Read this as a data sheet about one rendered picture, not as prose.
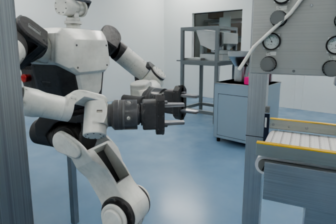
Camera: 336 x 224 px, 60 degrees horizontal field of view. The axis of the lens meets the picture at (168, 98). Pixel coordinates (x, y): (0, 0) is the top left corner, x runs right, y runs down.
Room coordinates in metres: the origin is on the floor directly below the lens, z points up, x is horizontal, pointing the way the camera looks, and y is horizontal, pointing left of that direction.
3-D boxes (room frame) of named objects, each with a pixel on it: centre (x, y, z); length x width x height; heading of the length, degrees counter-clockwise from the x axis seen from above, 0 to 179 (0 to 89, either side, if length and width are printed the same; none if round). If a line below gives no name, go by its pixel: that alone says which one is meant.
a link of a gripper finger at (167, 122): (0.85, -0.02, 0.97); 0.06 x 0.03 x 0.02; 96
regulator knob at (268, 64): (0.64, -0.22, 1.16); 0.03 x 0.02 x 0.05; 64
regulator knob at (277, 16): (0.63, -0.23, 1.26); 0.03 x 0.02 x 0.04; 64
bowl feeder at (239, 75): (3.66, -0.99, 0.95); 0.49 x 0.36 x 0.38; 50
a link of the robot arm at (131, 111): (0.84, 0.07, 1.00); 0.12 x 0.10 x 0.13; 96
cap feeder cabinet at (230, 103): (3.59, -0.99, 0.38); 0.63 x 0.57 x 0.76; 50
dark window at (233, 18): (6.81, -1.13, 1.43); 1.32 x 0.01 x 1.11; 50
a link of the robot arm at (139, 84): (1.16, 0.11, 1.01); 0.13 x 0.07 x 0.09; 167
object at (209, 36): (4.49, -0.75, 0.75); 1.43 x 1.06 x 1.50; 50
